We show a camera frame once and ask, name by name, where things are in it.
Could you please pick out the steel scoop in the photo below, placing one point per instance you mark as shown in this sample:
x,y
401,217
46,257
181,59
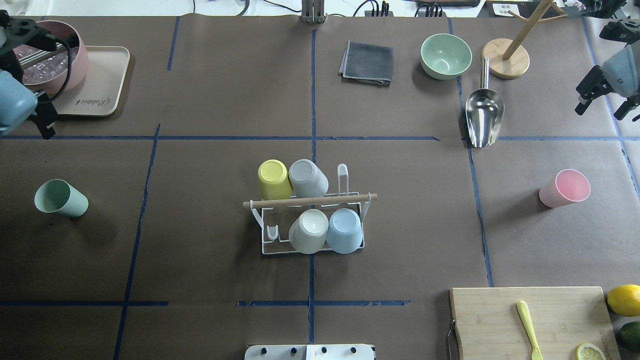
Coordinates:
x,y
484,109

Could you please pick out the cream white cup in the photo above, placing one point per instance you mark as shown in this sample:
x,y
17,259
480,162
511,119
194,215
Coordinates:
x,y
308,233

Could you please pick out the green bowl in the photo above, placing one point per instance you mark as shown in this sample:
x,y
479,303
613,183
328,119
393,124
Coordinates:
x,y
445,56

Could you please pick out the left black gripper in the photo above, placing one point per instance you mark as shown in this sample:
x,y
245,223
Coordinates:
x,y
43,118

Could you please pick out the light blue cup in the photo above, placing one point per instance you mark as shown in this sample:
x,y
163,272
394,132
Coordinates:
x,y
344,233

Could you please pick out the green cup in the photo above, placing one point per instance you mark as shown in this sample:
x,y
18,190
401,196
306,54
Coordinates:
x,y
58,197

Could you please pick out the wooden mug tree stand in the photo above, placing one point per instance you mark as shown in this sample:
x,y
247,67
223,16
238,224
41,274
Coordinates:
x,y
507,58

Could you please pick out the grey cup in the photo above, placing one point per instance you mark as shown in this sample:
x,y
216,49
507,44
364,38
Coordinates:
x,y
307,180

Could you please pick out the lemon slice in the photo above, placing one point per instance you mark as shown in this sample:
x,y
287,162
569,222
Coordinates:
x,y
589,351

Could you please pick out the green avocado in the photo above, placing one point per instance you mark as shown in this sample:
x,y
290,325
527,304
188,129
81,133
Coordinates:
x,y
629,336

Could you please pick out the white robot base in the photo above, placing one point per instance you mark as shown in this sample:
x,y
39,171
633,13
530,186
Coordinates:
x,y
348,351

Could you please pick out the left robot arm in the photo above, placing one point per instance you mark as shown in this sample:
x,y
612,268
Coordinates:
x,y
18,103

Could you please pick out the yellow cup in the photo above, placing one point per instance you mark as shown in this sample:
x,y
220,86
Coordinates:
x,y
274,181

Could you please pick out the steel tongs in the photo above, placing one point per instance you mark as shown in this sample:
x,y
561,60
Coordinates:
x,y
38,56

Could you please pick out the yellow plastic knife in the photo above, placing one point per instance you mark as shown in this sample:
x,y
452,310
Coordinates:
x,y
527,323

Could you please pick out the yellow lemon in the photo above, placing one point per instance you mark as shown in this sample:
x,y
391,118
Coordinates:
x,y
624,300

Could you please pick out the beige tray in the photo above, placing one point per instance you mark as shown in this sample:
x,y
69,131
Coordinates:
x,y
99,93

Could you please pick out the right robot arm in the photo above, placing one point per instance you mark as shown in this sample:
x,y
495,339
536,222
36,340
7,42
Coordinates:
x,y
619,74

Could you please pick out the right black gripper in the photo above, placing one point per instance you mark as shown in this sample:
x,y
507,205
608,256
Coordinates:
x,y
593,85

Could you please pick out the grey folded cloth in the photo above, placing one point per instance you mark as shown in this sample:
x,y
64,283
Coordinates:
x,y
367,63

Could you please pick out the pink cup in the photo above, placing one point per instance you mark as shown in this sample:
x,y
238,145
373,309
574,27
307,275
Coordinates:
x,y
569,186

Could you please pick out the white wire cup rack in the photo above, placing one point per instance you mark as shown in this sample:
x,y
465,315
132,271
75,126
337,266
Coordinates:
x,y
275,217

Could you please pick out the aluminium frame post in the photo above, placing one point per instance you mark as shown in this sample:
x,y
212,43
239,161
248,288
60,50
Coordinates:
x,y
313,11

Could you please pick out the pink bowl with ice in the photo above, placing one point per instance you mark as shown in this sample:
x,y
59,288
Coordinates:
x,y
50,73

